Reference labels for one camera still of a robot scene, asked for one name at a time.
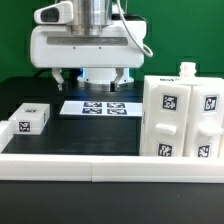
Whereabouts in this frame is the white obstacle fence left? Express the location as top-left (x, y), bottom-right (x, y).
top-left (0, 121), bottom-right (13, 153)

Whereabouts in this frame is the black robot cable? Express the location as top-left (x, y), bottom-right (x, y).
top-left (32, 68), bottom-right (56, 79)

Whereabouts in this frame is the white obstacle fence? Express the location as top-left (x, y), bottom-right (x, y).
top-left (0, 121), bottom-right (13, 153)
top-left (0, 154), bottom-right (224, 183)

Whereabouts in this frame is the white cabinet top block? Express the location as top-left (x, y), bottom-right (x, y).
top-left (9, 103), bottom-right (50, 135)

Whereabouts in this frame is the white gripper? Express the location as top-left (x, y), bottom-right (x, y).
top-left (30, 20), bottom-right (144, 92)

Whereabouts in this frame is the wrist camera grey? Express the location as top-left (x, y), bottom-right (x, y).
top-left (34, 1), bottom-right (74, 24)

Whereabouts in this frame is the white thin cable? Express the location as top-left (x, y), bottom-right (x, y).
top-left (116, 0), bottom-right (154, 58)

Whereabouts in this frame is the white base marker sheet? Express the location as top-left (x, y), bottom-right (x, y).
top-left (60, 101), bottom-right (142, 117)

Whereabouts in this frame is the white obstacle fence front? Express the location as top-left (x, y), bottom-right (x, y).
top-left (0, 154), bottom-right (224, 183)

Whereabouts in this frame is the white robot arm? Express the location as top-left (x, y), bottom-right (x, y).
top-left (30, 0), bottom-right (147, 91)

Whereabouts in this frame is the white cabinet body box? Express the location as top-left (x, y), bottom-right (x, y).
top-left (140, 62), bottom-right (224, 158)

